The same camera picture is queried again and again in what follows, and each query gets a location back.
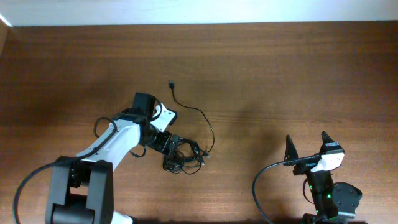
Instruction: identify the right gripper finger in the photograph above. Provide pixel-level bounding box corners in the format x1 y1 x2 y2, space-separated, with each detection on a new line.
284 135 299 162
321 131 334 144

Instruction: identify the long black USB cable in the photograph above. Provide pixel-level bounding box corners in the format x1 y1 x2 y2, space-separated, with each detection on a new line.
168 80 216 159

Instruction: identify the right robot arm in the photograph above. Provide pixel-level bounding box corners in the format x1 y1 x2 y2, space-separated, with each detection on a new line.
284 132 363 223

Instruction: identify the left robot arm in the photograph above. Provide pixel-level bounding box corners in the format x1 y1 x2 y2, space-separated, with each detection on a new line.
45 93 178 224

